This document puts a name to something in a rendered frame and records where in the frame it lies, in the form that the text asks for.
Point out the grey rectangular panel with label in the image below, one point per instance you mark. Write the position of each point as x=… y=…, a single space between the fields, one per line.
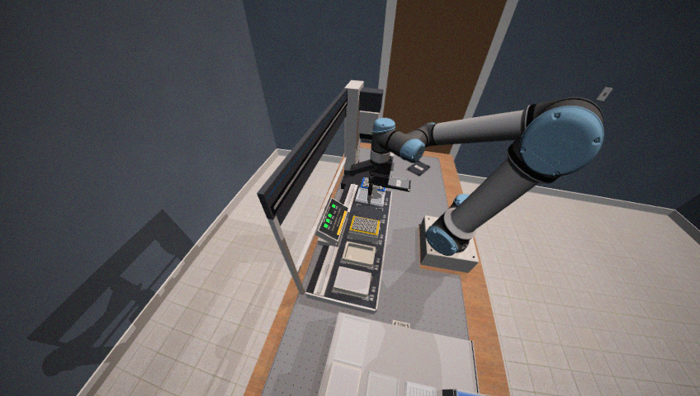
x=399 y=182

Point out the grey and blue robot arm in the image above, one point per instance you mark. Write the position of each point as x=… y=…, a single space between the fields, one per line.
x=556 y=142

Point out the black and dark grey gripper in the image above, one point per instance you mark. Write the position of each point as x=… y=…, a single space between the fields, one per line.
x=378 y=177

